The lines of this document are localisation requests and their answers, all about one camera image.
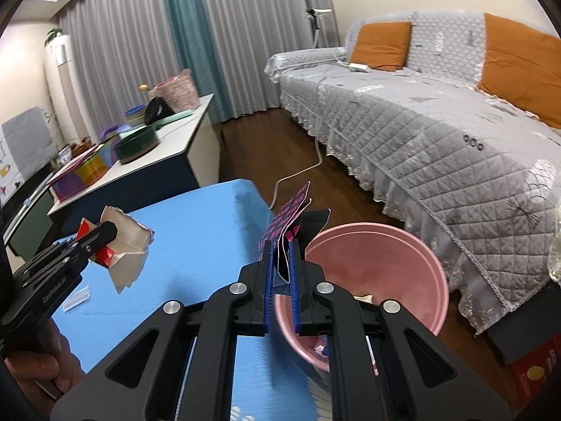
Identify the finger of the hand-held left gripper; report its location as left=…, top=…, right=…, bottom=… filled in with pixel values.
left=69, top=221, right=119, bottom=259

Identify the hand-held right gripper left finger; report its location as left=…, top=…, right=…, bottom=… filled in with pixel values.
left=52, top=239, right=275, bottom=421

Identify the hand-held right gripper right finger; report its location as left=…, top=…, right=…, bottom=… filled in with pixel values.
left=289, top=239, right=513, bottom=421

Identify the white red paper carton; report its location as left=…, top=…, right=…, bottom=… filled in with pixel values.
left=78, top=205, right=155, bottom=295

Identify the pink purple printed wrapper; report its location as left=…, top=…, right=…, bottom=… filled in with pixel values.
left=256, top=181, right=330, bottom=286

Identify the pink plastic bin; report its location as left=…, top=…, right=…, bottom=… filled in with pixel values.
left=275, top=223, right=450, bottom=373

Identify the person's left hand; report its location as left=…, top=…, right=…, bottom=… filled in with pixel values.
left=4, top=320, right=87, bottom=408

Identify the small clear plastic wrapper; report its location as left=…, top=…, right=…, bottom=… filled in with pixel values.
left=65, top=287, right=91, bottom=312

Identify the colourful tin box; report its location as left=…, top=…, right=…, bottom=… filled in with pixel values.
left=46, top=142, right=117, bottom=200

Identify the green white television cabinet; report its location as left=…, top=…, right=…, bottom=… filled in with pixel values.
left=0, top=171, right=58, bottom=259

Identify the dark green bowl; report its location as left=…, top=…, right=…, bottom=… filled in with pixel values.
left=114, top=125, right=158, bottom=165

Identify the white top coffee table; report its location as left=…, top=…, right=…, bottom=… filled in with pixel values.
left=47, top=93, right=220, bottom=235

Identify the television with grey cover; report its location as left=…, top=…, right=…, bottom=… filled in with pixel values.
left=0, top=106, right=55, bottom=207

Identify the stack of coloured bowls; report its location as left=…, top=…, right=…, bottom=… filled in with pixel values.
left=124, top=105, right=146, bottom=127

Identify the light green tray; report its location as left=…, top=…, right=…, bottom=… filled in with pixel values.
left=151, top=109, right=196, bottom=130

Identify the white standing air conditioner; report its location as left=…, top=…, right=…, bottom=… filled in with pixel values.
left=44, top=35, right=93, bottom=150

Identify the pink patterned paper bag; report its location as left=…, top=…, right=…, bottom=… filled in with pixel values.
left=148, top=69, right=200, bottom=112

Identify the grey curtain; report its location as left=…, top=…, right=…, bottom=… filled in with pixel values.
left=197, top=0, right=338, bottom=112
left=58, top=0, right=180, bottom=141

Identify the sofa with grey quilted cover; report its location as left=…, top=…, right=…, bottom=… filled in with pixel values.
left=264, top=9, right=561, bottom=338

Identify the teal curtain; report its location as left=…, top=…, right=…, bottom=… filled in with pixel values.
left=160, top=0, right=233, bottom=123

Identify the black box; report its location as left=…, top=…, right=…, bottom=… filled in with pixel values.
left=486, top=281, right=561, bottom=365

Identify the red cardboard box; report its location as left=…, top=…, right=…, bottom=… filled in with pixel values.
left=511, top=333, right=561, bottom=408

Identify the orange cushion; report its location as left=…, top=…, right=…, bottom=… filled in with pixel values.
left=475, top=13, right=561, bottom=130
left=348, top=21, right=413, bottom=71

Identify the white floor lamp stand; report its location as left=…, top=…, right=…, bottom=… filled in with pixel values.
left=305, top=7, right=332, bottom=49

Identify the white power cable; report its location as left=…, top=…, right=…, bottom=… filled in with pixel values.
left=268, top=59, right=351, bottom=211

